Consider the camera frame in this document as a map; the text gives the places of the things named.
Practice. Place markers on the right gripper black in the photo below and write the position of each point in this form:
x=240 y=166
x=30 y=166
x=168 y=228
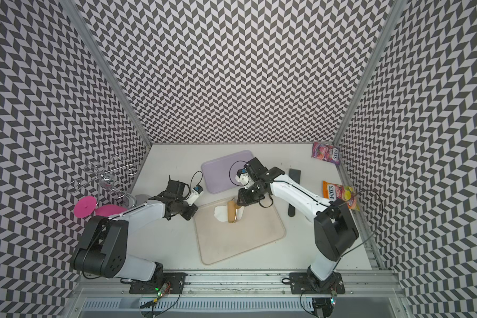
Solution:
x=246 y=200

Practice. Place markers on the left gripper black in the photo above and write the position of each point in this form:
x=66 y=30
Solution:
x=189 y=215

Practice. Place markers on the wooden dough roller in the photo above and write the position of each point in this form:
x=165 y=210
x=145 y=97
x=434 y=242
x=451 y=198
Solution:
x=232 y=208

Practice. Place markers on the beige plastic tray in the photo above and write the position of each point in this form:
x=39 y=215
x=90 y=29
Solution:
x=219 y=241

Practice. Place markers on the white dough ball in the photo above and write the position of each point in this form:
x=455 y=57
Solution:
x=222 y=215

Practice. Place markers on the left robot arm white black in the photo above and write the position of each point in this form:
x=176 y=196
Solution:
x=102 y=248

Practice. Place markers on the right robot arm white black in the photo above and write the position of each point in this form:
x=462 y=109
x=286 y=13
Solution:
x=334 y=227

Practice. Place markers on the purple plastic tray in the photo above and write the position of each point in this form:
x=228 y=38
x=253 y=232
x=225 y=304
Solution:
x=219 y=174

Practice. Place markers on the orange yellow snack bag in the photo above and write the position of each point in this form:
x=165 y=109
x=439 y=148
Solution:
x=335 y=192

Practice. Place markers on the pink snack bag far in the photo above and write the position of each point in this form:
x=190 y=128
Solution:
x=326 y=152

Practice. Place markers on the pink plastic wine glass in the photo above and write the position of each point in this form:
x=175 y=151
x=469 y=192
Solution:
x=89 y=204

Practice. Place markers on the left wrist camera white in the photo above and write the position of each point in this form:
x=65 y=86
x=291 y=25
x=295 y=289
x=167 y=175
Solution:
x=195 y=193

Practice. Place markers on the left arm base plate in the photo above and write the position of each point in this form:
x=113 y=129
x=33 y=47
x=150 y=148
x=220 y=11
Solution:
x=175 y=280

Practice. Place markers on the metal wire glass rack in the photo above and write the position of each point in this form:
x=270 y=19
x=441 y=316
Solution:
x=105 y=175

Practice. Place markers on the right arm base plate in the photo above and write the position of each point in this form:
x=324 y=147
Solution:
x=308 y=283

